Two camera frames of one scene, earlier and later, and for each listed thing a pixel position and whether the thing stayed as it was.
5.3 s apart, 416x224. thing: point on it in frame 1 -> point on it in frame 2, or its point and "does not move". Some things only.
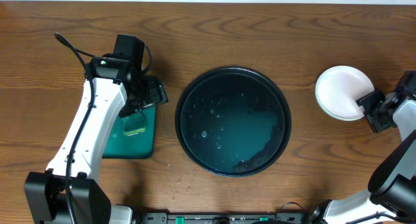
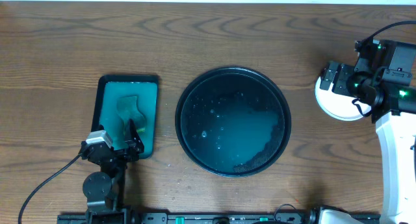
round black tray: [233, 122] does not move
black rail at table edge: [234, 218] does not move
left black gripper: [151, 96] -> [120, 152]
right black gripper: [371, 110] -> [338, 78]
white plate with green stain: [337, 89] does not move
